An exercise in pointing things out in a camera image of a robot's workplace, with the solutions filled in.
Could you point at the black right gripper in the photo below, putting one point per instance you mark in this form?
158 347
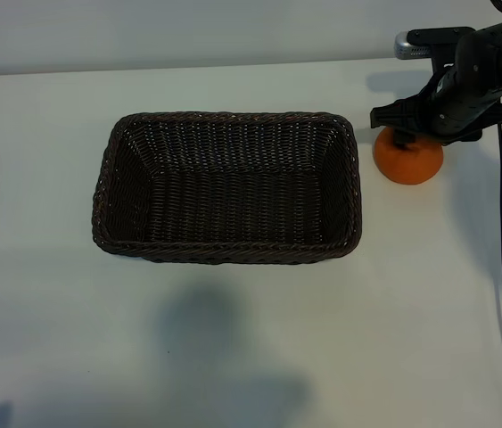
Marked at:
455 111

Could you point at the orange fruit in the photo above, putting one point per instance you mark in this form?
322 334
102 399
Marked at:
406 165

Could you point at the dark brown wicker basket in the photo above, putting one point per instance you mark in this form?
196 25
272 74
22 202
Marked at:
232 205

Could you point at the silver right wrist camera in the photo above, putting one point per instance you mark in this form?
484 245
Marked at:
411 44

